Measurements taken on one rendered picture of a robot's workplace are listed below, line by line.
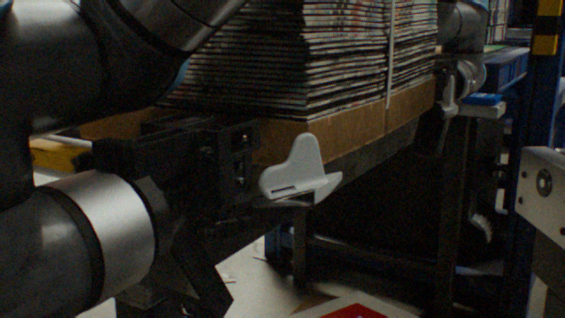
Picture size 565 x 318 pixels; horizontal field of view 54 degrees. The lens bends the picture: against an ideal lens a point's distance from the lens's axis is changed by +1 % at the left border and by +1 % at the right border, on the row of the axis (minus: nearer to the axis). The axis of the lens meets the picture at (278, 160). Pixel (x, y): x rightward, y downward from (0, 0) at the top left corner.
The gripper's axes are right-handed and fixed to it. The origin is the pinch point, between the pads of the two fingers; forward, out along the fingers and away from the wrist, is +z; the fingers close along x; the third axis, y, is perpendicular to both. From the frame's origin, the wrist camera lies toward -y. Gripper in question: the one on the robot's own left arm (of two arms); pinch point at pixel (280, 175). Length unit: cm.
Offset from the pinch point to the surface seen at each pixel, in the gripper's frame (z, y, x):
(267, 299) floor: 99, -79, 65
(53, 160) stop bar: -9.9, 1.4, 19.0
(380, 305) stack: -21.3, 2.2, -17.8
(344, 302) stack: -21.9, 2.2, -16.3
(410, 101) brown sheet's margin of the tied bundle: 25.0, 3.6, -4.2
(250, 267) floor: 116, -79, 83
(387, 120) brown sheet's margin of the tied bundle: 17.3, 2.5, -4.1
